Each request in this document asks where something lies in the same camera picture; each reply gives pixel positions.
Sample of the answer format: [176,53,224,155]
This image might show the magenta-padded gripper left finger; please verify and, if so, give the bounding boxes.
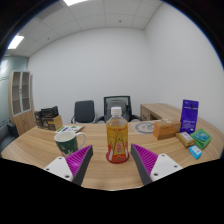
[43,144,95,187]

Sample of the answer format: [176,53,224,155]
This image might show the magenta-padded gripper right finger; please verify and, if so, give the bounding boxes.
[129,143,184,186]

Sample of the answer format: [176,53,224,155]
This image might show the yellow-labelled drink bottle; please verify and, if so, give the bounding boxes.
[105,106,130,163]

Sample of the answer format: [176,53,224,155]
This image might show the green and white mug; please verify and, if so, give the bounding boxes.
[53,130,87,158]

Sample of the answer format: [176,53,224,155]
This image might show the green and purple leaflet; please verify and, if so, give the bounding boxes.
[54,124,85,134]

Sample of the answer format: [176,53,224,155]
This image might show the round white printed disc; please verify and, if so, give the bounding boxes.
[134,121,158,135]

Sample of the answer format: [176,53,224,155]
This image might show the orange-brown cardboard box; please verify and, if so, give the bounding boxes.
[152,119,182,140]

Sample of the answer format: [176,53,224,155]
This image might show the small tan box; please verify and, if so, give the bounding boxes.
[175,131,196,148]

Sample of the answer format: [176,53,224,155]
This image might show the black office chair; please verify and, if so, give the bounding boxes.
[69,99,97,125]

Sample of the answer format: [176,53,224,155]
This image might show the small blue-white box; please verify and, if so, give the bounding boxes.
[188,145,203,160]

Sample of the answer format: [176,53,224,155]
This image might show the dark brown carton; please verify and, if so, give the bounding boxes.
[34,105,64,132]

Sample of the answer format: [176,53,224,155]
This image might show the green flat box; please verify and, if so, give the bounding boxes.
[189,128,212,150]

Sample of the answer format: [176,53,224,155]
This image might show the grey mesh office chair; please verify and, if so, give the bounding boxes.
[95,95,143,124]

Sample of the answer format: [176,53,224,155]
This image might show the purple upright package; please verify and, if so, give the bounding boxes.
[179,98,200,135]

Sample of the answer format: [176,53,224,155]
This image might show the wooden glass-door cabinet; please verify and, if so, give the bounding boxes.
[8,70,37,136]

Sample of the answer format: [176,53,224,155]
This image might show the black sofa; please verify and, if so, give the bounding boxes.
[0,121,19,153]

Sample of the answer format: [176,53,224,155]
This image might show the small ceiling light panel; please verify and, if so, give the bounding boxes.
[7,34,25,50]

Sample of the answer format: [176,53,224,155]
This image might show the grey ceiling air vent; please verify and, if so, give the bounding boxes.
[34,2,68,20]

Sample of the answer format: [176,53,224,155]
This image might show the large square ceiling light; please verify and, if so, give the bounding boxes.
[62,0,89,7]

